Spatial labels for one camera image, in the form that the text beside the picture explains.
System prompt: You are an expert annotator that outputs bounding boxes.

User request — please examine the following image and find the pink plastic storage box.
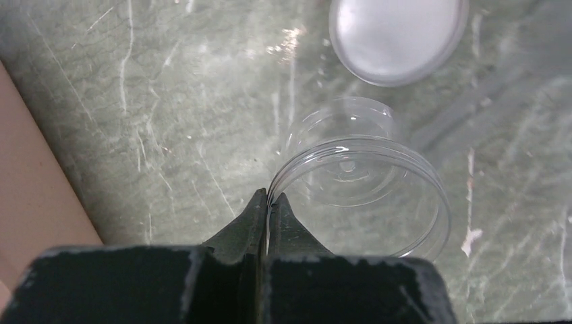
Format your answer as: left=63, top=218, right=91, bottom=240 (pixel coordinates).
left=1, top=67, right=102, bottom=308

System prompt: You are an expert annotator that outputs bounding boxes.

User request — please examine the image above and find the clear plastic jar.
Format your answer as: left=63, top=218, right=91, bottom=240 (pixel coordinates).
left=268, top=97, right=451, bottom=260

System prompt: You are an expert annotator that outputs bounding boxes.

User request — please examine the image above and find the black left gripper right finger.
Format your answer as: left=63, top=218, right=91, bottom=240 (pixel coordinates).
left=263, top=194, right=457, bottom=323

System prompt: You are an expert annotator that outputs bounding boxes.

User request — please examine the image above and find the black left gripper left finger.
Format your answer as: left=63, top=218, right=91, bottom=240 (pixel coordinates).
left=1, top=188, right=268, bottom=323

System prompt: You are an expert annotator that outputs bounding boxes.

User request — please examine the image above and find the white jar lid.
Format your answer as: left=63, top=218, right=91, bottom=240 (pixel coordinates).
left=328, top=0, right=469, bottom=87

